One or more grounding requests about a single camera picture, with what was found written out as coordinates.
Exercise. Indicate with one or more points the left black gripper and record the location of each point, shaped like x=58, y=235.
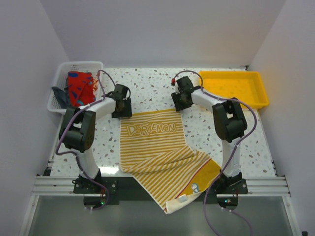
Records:
x=126, y=113

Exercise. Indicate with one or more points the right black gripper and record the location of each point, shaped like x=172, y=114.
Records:
x=179, y=106

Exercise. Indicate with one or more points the yellow striped Doraemon towel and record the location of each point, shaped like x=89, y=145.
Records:
x=154, y=151

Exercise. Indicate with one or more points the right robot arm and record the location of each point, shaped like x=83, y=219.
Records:
x=229, y=122

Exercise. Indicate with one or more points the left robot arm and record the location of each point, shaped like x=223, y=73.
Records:
x=77, y=132

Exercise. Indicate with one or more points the orange white patterned cloth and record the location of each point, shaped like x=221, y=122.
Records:
x=96, y=83

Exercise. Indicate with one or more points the red patterned towel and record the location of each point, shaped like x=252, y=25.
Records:
x=81, y=88

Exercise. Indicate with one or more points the dark grey towel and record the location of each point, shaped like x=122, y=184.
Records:
x=62, y=97

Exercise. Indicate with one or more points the yellow plastic tray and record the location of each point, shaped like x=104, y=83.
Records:
x=246, y=86

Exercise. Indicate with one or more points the white plastic laundry basket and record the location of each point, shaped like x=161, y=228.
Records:
x=60, y=77

